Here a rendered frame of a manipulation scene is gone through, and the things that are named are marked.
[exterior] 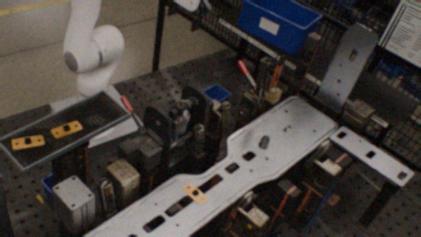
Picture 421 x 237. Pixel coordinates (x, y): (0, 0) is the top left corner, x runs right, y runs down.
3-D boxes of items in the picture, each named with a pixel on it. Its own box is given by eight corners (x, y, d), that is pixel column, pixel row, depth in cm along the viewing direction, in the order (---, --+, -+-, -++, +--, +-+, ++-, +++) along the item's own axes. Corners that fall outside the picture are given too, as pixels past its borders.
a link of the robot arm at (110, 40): (69, 87, 171) (67, 33, 154) (104, 67, 182) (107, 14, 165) (92, 104, 167) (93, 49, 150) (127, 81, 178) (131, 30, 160)
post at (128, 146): (122, 227, 165) (127, 153, 136) (113, 218, 167) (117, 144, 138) (133, 220, 168) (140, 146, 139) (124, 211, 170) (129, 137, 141)
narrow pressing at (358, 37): (340, 111, 176) (380, 35, 151) (315, 95, 181) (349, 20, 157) (340, 111, 176) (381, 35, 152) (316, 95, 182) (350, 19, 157)
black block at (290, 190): (270, 252, 165) (296, 204, 144) (248, 232, 170) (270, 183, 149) (284, 239, 169) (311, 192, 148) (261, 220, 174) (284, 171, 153)
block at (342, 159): (316, 217, 178) (344, 171, 157) (293, 199, 183) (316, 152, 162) (329, 205, 183) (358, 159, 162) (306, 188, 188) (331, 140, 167)
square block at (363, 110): (329, 180, 192) (366, 118, 166) (313, 168, 195) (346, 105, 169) (340, 171, 196) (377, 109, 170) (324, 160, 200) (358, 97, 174)
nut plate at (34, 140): (13, 150, 124) (12, 146, 124) (11, 140, 127) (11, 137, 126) (44, 145, 127) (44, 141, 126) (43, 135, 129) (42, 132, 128)
